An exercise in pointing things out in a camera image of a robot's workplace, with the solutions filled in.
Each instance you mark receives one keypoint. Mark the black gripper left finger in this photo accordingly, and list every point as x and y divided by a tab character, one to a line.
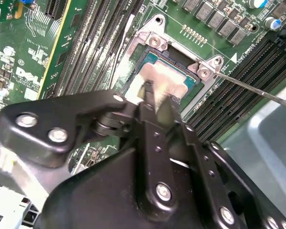
50	119

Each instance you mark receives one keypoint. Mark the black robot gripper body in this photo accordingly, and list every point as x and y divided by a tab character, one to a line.
97	195

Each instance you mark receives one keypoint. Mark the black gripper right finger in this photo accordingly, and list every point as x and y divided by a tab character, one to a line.
212	181

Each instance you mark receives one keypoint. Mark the thin metal locking lever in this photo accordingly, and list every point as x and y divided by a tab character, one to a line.
276	97
130	23

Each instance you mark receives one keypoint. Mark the silver CPU plate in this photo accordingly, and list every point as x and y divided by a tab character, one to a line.
166	71

